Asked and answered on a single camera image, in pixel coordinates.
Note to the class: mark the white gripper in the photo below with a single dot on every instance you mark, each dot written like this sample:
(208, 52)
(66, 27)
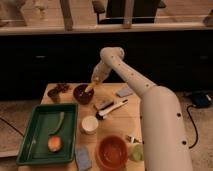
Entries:
(100, 72)

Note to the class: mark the yellow banana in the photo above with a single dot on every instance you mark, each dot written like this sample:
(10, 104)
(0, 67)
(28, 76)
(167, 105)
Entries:
(90, 86)

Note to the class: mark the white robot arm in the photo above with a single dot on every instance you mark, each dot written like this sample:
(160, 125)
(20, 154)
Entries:
(165, 145)

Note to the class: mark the dark purple bowl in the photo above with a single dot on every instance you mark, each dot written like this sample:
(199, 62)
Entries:
(81, 96)

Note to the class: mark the orange bowl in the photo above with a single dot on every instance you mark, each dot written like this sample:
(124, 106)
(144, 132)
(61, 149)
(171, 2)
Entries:
(111, 153)

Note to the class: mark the blue grey sponge back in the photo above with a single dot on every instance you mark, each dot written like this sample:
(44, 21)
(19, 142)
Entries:
(125, 91)

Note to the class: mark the wooden block eraser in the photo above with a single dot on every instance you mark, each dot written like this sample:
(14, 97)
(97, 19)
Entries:
(102, 103)

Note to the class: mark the brown grapes toy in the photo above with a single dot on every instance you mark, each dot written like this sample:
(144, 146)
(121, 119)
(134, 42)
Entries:
(63, 87)

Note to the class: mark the black white dish brush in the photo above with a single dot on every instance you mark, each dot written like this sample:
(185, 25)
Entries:
(102, 114)

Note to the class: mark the white cup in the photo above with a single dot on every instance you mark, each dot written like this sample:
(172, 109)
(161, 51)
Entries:
(89, 124)

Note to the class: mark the metal fork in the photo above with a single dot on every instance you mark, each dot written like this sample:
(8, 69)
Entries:
(132, 139)

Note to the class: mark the green plastic tray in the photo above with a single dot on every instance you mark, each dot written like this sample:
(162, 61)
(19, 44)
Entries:
(44, 120)

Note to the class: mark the orange peach fruit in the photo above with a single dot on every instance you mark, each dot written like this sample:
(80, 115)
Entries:
(54, 143)

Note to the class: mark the light green cup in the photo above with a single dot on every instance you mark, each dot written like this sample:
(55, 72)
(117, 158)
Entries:
(136, 153)

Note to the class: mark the blue sponge front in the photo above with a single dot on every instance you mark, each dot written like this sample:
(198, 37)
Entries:
(82, 158)

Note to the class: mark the blue black floor device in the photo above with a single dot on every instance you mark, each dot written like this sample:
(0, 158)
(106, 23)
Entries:
(201, 100)

